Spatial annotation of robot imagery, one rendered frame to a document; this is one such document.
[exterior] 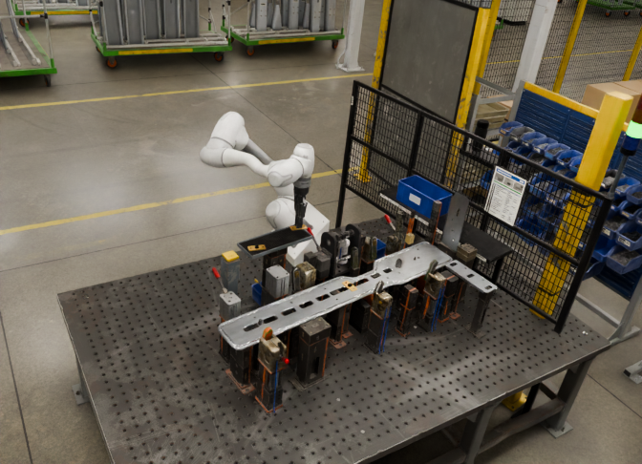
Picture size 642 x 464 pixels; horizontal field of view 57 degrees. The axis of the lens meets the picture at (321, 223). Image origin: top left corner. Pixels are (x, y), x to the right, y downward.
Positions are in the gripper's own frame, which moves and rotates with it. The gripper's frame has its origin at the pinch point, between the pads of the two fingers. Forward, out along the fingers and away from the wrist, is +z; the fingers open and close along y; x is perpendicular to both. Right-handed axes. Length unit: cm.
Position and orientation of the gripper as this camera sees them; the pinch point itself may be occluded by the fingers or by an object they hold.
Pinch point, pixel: (298, 221)
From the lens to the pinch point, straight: 300.9
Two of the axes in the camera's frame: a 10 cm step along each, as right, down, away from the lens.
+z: -0.9, 8.5, 5.1
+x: 9.2, -1.3, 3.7
